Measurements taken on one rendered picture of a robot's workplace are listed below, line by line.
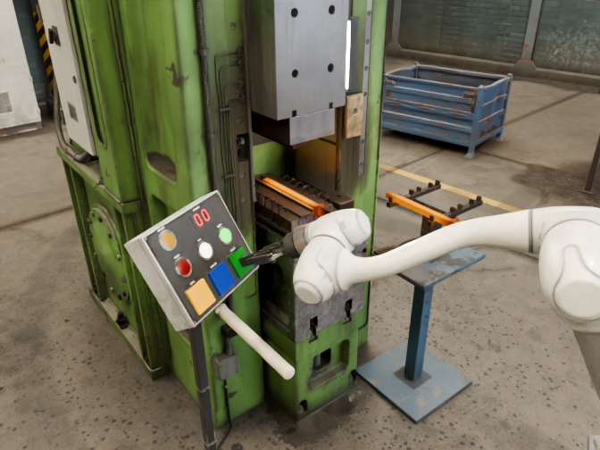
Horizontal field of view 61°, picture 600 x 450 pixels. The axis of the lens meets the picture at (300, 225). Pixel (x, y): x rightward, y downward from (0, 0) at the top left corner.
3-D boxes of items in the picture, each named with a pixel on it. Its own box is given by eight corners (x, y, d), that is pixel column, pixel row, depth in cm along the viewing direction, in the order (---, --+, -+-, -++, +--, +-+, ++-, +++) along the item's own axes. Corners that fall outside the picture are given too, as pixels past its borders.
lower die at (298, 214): (332, 221, 201) (332, 202, 197) (291, 237, 190) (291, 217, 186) (270, 188, 230) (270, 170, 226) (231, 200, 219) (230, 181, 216)
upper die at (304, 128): (334, 134, 184) (335, 107, 180) (289, 145, 174) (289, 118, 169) (267, 110, 214) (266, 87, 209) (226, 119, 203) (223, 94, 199)
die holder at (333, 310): (363, 308, 225) (370, 217, 205) (295, 344, 205) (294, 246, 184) (287, 256, 265) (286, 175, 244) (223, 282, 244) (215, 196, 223)
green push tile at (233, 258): (253, 266, 161) (242, 246, 159) (240, 278, 155) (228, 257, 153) (249, 267, 162) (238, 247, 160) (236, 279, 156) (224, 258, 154)
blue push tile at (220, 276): (236, 282, 153) (224, 261, 152) (221, 295, 147) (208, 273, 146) (232, 283, 154) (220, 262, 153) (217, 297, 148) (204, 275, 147)
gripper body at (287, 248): (301, 261, 141) (275, 269, 146) (314, 247, 147) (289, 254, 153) (287, 237, 139) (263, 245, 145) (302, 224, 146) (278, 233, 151)
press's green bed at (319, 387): (358, 387, 247) (362, 307, 225) (296, 426, 227) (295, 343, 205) (288, 329, 286) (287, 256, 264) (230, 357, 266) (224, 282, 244)
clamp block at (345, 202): (354, 213, 208) (355, 198, 204) (338, 219, 203) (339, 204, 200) (335, 204, 216) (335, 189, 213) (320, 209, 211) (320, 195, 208)
